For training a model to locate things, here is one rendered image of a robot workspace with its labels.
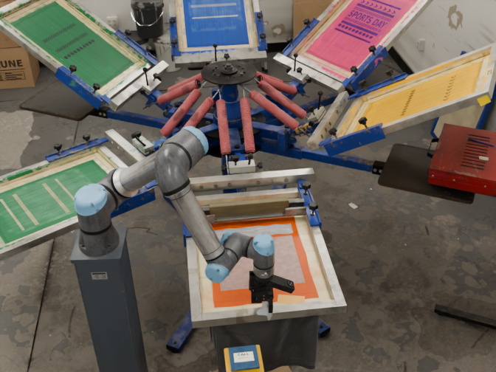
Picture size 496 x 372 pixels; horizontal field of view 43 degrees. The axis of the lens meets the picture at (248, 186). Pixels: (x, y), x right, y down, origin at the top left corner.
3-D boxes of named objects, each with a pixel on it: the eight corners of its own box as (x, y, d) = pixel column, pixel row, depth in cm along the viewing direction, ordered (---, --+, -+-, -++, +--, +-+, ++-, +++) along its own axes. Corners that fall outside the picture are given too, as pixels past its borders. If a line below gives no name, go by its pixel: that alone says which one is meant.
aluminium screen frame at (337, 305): (346, 312, 237) (347, 305, 235) (192, 328, 232) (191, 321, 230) (305, 193, 301) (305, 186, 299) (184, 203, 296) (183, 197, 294)
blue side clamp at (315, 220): (320, 234, 277) (322, 221, 273) (309, 235, 277) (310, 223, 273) (307, 195, 302) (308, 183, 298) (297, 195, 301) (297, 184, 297)
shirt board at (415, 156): (479, 172, 329) (482, 159, 324) (469, 215, 298) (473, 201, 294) (245, 126, 372) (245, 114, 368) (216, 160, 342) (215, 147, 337)
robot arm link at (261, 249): (256, 229, 219) (278, 235, 215) (256, 252, 225) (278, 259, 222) (246, 242, 213) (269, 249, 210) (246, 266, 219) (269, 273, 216)
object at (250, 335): (318, 370, 268) (323, 298, 244) (213, 381, 264) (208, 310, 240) (317, 364, 271) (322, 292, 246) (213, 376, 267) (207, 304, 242)
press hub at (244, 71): (269, 274, 393) (270, 77, 316) (207, 280, 389) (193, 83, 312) (260, 235, 425) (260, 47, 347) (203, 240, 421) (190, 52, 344)
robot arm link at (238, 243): (213, 243, 215) (242, 252, 211) (228, 224, 224) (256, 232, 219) (215, 260, 220) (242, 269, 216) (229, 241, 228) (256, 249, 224)
